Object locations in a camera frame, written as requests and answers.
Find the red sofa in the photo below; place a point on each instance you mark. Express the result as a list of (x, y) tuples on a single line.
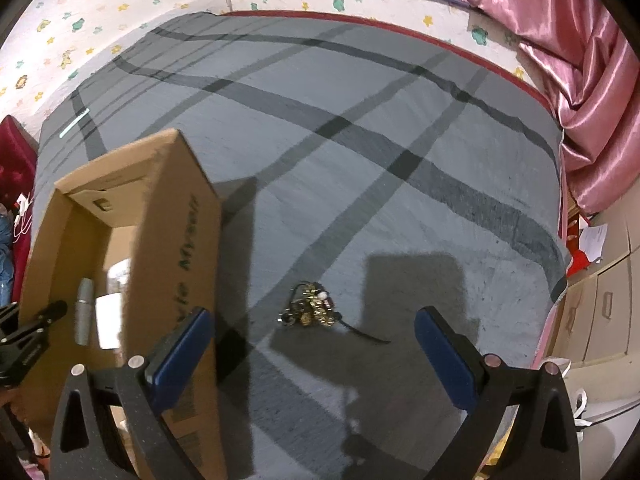
[(17, 160)]

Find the brown cardboard box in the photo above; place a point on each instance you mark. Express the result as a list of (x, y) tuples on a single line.
[(165, 220)]

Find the light blue tube bottle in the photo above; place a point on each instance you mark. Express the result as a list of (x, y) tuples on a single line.
[(84, 310)]

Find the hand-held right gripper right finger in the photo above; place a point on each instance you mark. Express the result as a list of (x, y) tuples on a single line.
[(445, 360)]

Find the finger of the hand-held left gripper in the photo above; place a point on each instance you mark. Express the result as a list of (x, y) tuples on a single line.
[(50, 311)]

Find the bunch of keys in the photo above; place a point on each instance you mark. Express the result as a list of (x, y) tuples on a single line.
[(312, 305)]

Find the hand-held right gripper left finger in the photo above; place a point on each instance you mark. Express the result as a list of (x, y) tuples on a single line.
[(182, 355)]

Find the white paper sheet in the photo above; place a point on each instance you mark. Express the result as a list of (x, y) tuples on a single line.
[(595, 242)]

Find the dark blue jacket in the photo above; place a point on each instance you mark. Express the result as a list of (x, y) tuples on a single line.
[(4, 260)]

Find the white remote control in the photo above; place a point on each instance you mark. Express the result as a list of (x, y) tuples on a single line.
[(109, 320)]

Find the beige drawer cabinet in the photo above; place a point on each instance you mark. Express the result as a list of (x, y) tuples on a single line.
[(605, 300)]

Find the pink satin curtain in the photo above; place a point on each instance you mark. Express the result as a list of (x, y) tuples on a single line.
[(585, 75)]

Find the light green strip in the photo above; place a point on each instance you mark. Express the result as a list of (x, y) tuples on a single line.
[(74, 124)]

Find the red paper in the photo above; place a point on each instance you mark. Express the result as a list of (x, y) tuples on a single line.
[(577, 260)]

